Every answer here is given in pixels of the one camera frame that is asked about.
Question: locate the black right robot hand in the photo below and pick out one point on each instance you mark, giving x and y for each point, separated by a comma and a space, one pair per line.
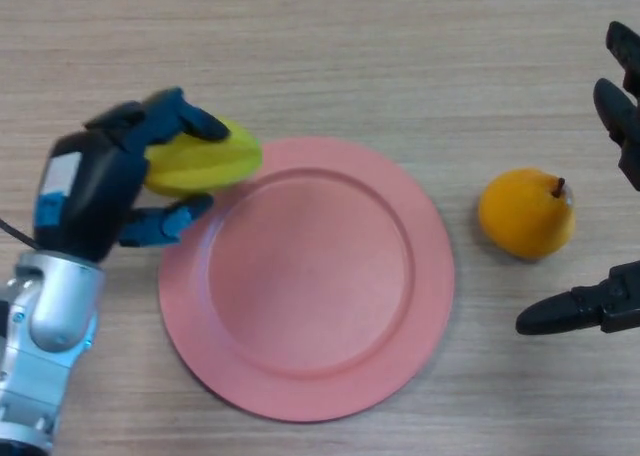
627, 121

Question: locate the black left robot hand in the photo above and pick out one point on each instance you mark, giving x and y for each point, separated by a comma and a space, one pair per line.
90, 191

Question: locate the yellow green starfruit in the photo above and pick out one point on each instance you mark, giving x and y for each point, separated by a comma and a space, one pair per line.
210, 166

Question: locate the pink round plate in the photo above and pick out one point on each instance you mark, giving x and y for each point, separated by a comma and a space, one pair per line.
310, 286

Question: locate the orange yellow pear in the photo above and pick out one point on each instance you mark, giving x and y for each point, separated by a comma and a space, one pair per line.
525, 216

